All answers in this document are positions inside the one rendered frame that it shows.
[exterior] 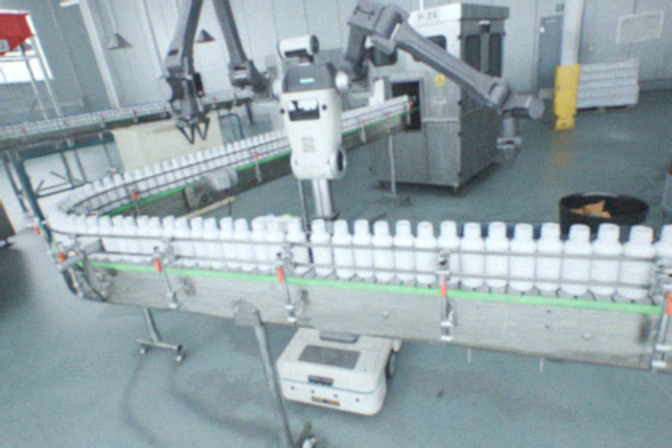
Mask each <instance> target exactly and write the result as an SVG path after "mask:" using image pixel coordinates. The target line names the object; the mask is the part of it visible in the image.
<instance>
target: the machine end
mask: <svg viewBox="0 0 672 448"><path fill-rule="evenodd" d="M410 14H411V16H410V18H409V21H408V23H409V24H410V25H411V26H412V27H413V28H414V29H415V30H416V31H417V32H419V33H421V35H422V36H424V37H425V38H427V39H428V40H430V41H431V42H434V43H435V44H437V45H439V46H440V47H442V48H443V50H445V51H446V52H449V53H450V54H452V55H453V56H455V57H456V58H458V59H460V60H462V61H464V62H465V64H467V65H468V66H470V67H471V68H473V69H475V70H478V71H480V72H482V73H485V74H488V75H491V76H492V77H498V79H502V77H503V42H505V37H506V32H505V22H503V20H505V19H508V18H510V6H500V7H498V5H485V4H472V3H455V4H450V5H444V7H439V8H434V9H428V10H424V11H419V12H413V13H410ZM365 46H366V47H367V48H368V54H367V57H369V60H370V61H371V64H372V66H373V67H375V69H376V79H383V82H384V98H385V101H387V100H392V99H396V98H399V97H405V96H408V99H410V98H413V97H419V96H420V97H419V98H420V99H416V100H415V102H421V104H419V105H421V123H420V124H417V125H414V126H412V127H409V128H407V129H403V130H401V131H398V132H397V134H394V135H393V151H394V167H395V182H409V183H421V184H432V185H445V186H453V187H454V190H453V191H451V192H450V195H453V196H456V195H460V191H457V190H456V187H457V186H460V185H461V184H463V183H465V182H466V181H467V179H469V178H470V177H471V178H472V179H478V178H480V177H481V176H479V175H477V173H478V172H479V171H480V170H482V169H483V168H484V167H486V166H487V164H488V166H497V163H495V162H494V160H495V159H496V158H497V157H499V153H498V149H497V138H498V133H499V120H500V117H499V114H492V113H491V112H489V111H487V110H486V109H485V108H484V106H483V105H482V104H480V103H479V102H477V101H475V99H473V98H472V97H470V96H469V94H468V92H467V91H466V90H465V89H463V88H462V87H460V86H458V85H457V84H455V83H454V82H452V81H450V80H449V79H446V77H445V76H443V75H442V74H440V73H438V72H437V71H435V70H434V69H431V68H430V67H428V66H426V65H425V64H423V62H422V61H420V60H417V59H416V58H414V57H413V56H411V55H410V54H408V53H406V52H404V51H401V50H398V48H395V47H394V50H393V52H392V53H391V54H386V53H385V52H383V51H382V50H380V48H378V47H377V46H375V45H373V44H372V43H370V38H369V37H367V41H366V45H365ZM419 105H415V106H419ZM415 106H412V108H415ZM369 153H370V165H371V167H369V171H371V176H372V180H378V181H379V185H377V186H376V187H378V188H382V187H384V186H385V185H384V184H381V181H392V176H391V162H390V147H388V136H387V137H384V138H382V139H379V140H377V141H373V142H371V143H369Z"/></svg>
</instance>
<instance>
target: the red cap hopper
mask: <svg viewBox="0 0 672 448"><path fill-rule="evenodd" d="M27 16H29V14H28V13H1V11H0V59H9V60H0V63H6V62H24V63H25V66H26V69H27V72H28V74H29V77H30V80H31V83H32V86H34V89H35V91H36V94H37V96H32V97H23V98H14V99H4V100H0V103H8V102H16V101H25V100H35V99H36V100H35V102H34V103H33V105H31V107H30V108H29V111H28V112H27V114H26V115H28V116H29V115H30V114H31V112H33V111H34V108H35V107H36V105H37V103H38V102H39V103H40V105H41V108H42V110H41V112H40V114H41V115H43V114H44V117H46V119H47V118H51V116H50V113H49V111H48V106H49V105H50V103H51V102H52V101H53V103H54V106H55V110H56V113H57V115H59V116H62V119H64V114H63V111H62V107H61V105H60V102H58V99H57V96H56V93H55V90H54V87H53V85H52V82H51V78H50V75H49V73H48V70H46V66H45V63H44V61H43V58H42V55H41V51H40V49H39V46H38V43H37V40H36V37H34V36H37V35H36V33H34V34H33V33H32V30H31V28H30V24H29V22H28V19H27ZM27 39H30V43H31V45H32V48H33V51H35V55H27V53H26V50H25V48H24V45H23V43H24V42H26V41H27ZM16 47H18V49H19V52H20V55H13V56H5V55H7V53H9V52H10V51H12V50H13V49H15V48H16ZM16 58H23V59H16ZM36 58H37V60H38V63H39V65H40V69H41V72H42V74H43V77H44V80H45V84H47V86H48V89H49V92H50V94H42V93H41V90H40V88H39V85H38V82H37V79H36V76H35V73H34V71H32V68H31V64H30V62H29V61H30V60H33V59H36ZM43 98H49V100H48V101H47V103H46V102H44V99H43ZM0 109H1V111H2V112H4V113H7V114H9V115H11V116H13V117H15V118H18V116H17V115H15V114H13V113H12V112H10V111H8V109H5V108H3V107H1V106H0ZM47 122H48V119H47ZM67 142H68V144H69V146H74V145H75V143H74V141H73V138H72V139H67ZM72 153H73V156H74V159H75V161H76V164H77V168H78V171H79V173H80V176H81V179H82V181H80V179H78V178H75V177H74V176H73V173H72V171H70V168H69V164H68V162H67V159H66V156H65V154H64V152H63V155H64V158H65V161H66V163H67V167H68V170H69V172H70V175H72V178H73V181H74V184H75V186H76V184H78V185H80V184H84V183H88V178H87V175H86V173H84V170H83V167H82V164H81V161H80V158H79V155H78V153H77V149H73V150H72ZM7 154H8V156H9V158H10V161H11V163H12V165H13V169H14V171H15V173H16V176H17V178H19V180H20V184H21V186H22V188H21V190H19V188H17V186H16V183H15V180H14V178H13V176H12V173H11V171H10V169H9V165H8V163H7V161H6V158H4V156H3V154H2V151H1V153H0V162H1V164H2V168H3V170H4V172H6V175H7V177H8V179H9V182H10V185H11V187H12V189H13V191H14V194H15V197H16V199H17V201H19V204H20V206H21V208H22V211H20V212H21V213H24V212H27V211H30V210H28V208H27V207H26V205H25V203H24V201H23V200H26V201H28V203H29V205H30V208H32V211H33V213H34V215H33V216H32V217H35V216H39V215H38V213H37V210H36V207H35V205H34V202H33V200H32V198H30V194H29V192H28V190H27V187H26V185H25V183H24V179H23V177H22V175H21V172H20V170H19V167H17V161H16V158H15V156H14V154H13V150H12V149H9V150H7ZM50 173H51V174H53V175H55V176H58V177H60V178H62V179H65V181H67V182H66V183H62V184H58V185H53V186H49V187H46V188H41V186H42V185H43V183H45V179H41V182H40V183H39V185H38V187H37V188H36V190H34V192H35V196H37V193H38V192H40V191H45V190H48V189H52V188H56V187H60V186H64V185H68V184H70V183H69V181H68V178H66V177H67V174H66V173H65V175H64V176H66V177H64V176H62V175H60V174H58V173H54V172H52V171H51V172H50ZM40 188H41V189H40ZM23 191H24V193H23ZM25 196H26V197H25Z"/></svg>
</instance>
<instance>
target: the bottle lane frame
mask: <svg viewBox="0 0 672 448"><path fill-rule="evenodd" d="M91 264H92V268H93V270H94V273H101V274H102V276H103V279H104V282H105V281H111V284H109V285H108V286H106V287H107V290H108V293H109V295H110V298H104V300H105V301H104V300H103V301H104V302H103V301H102V299H101V297H96V298H97V301H98V302H101V301H102V302H103V303H109V304H118V305H126V306H135V307H144V308H152V309H161V310H169V312H174V309H172V308H170V300H169V298H167V295H166V294H167V290H166V287H165V284H164V280H163V277H162V273H161V272H160V273H158V271H157V269H155V266H149V265H148V266H143V265H134V264H132V265H127V264H118V263H117V264H114V263H104V262H102V263H100V262H96V261H95V262H91ZM165 270H166V273H167V276H168V279H169V283H170V286H172V290H173V291H176V290H177V289H179V288H180V287H181V285H180V281H179V277H181V278H183V279H184V284H186V286H183V287H182V289H187V290H188V294H189V297H187V299H186V300H184V301H183V302H181V303H180V308H179V309H178V313H186V314H194V315H203V316H211V317H220V318H228V319H235V318H234V315H233V310H232V305H233V303H234V302H241V303H252V304H253V305H254V306H255V307H256V308H257V312H259V316H260V320H261V322H263V323H271V324H280V325H289V327H290V323H289V322H288V318H289V316H288V311H286V310H285V300H284V294H283V288H282V282H279V280H278V276H270V274H272V273H270V274H269V275H260V274H258V275H254V274H250V273H248V274H240V273H239V272H238V273H230V272H227V273H226V272H220V271H219V272H212V271H210V270H209V271H202V269H201V270H199V271H198V270H192V269H191V270H184V269H183V268H182V269H175V268H173V269H170V268H166V266H165ZM314 277H316V276H314ZM314 277H313V278H312V279H310V278H304V276H303V277H302V278H296V277H292V276H290V277H287V281H288V287H289V292H290V299H291V303H294V302H295V301H296V300H297V297H298V296H297V292H296V288H302V291H303V296H302V297H300V299H299V300H302V301H304V303H305V309H303V311H302V313H300V315H299V316H298V322H297V323H296V324H295V327H297V328H305V329H313V330H322V331H331V332H339V333H348V334H356V335H365V336H373V337H382V338H391V339H399V341H408V342H416V343H425V344H433V345H441V346H442V341H441V302H440V289H436V288H431V286H430V285H429V287H428V288H422V287H416V284H415V285H414V287H408V286H402V282H401V285H400V286H394V285H390V281H388V282H387V284H386V285H380V284H377V280H376V281H374V282H373V284H366V282H364V279H363V280H362V281H361V282H352V281H351V279H350V280H349V281H339V280H338V279H339V278H338V279H337V280H327V279H326V278H327V277H326V278H325V279H314ZM182 289H180V290H179V291H178V292H177V300H178V302H180V301H181V300H182V299H183V298H184V295H183V291H182ZM446 298H448V319H449V316H450V313H451V312H450V308H449V301H454V302H456V312H454V313H453V316H456V326H455V325H454V327H453V330H452V336H454V339H453V341H452V342H451V343H448V346H450V347H458V348H467V349H476V350H484V351H493V352H501V353H510V355H518V356H527V357H536V358H544V359H553V360H562V361H569V362H578V363H586V364H595V365H604V367H612V368H621V369H630V370H638V371H647V372H650V371H649V370H648V368H649V357H651V353H652V341H653V339H654V335H656V332H657V331H655V328H657V324H658V319H659V317H660V312H661V305H655V304H654V303H653V302H651V305H647V304H636V303H635V302H634V301H632V303H619V302H615V301H614V300H613V299H611V302H605V301H596V300H595V298H593V300H592V301H589V300H578V299H577V297H573V299H561V298H559V297H558V294H557V295H556V298H547V297H542V295H541V294H540V293H539V294H538V297H534V295H525V294H524V292H522V294H521V295H520V294H509V293H508V291H506V292H505V293H493V292H492V290H489V291H488V292H478V291H475V289H474V288H473V291H464V290H460V288H459V287H458V289H457V290H450V289H446Z"/></svg>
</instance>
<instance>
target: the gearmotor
mask: <svg viewBox="0 0 672 448"><path fill-rule="evenodd" d="M237 182H238V177H237V174H236V172H235V171H234V170H233V169H232V168H225V169H222V170H219V171H213V172H210V173H208V174H205V175H202V176H201V178H199V182H198V183H195V184H192V185H189V186H187V187H184V188H183V189H184V192H186V197H187V201H188V205H189V208H190V211H191V213H194V212H195V210H197V211H200V210H203V208H205V207H208V206H210V205H213V201H212V197H211V195H212V193H216V192H218V191H221V190H224V189H225V191H226V196H227V200H229V205H230V214H229V216H227V217H230V215H231V203H230V197H229V193H227V191H229V189H227V188H230V187H233V186H235V185H236V184H237Z"/></svg>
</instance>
